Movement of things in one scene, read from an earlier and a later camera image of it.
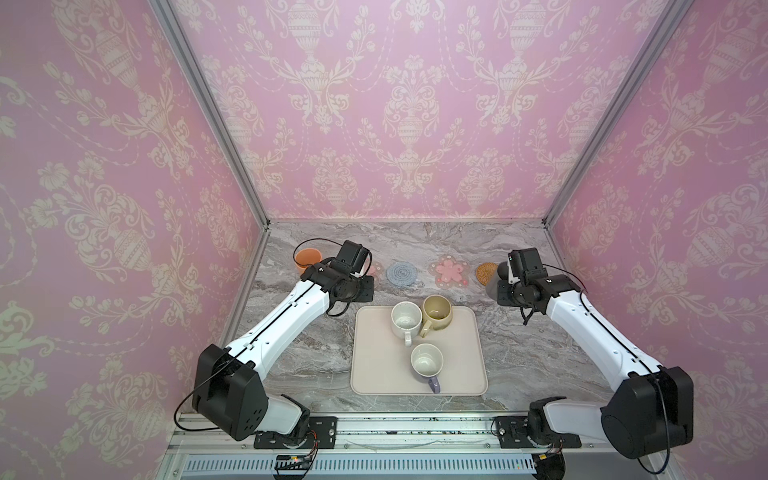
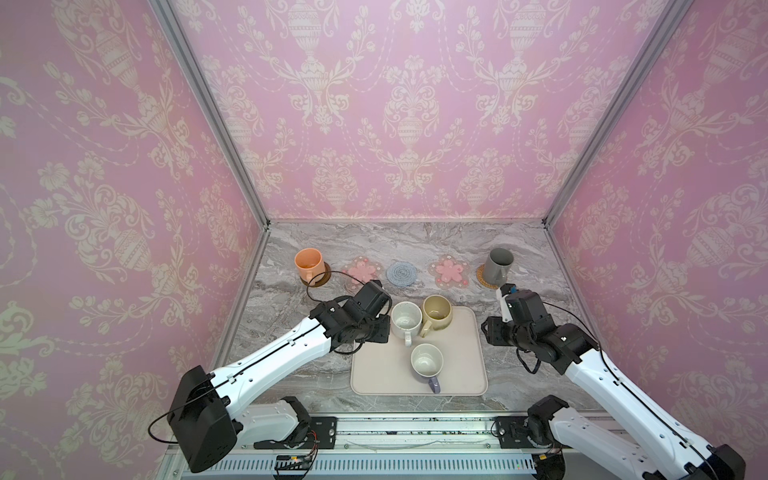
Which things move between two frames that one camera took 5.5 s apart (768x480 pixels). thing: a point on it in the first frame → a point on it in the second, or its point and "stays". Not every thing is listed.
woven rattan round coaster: x=485 y=271 stays
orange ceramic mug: x=306 y=257 stays
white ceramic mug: x=406 y=321 stays
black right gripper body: x=506 y=293 → x=498 y=330
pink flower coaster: x=449 y=273 stays
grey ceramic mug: x=492 y=288 → x=496 y=265
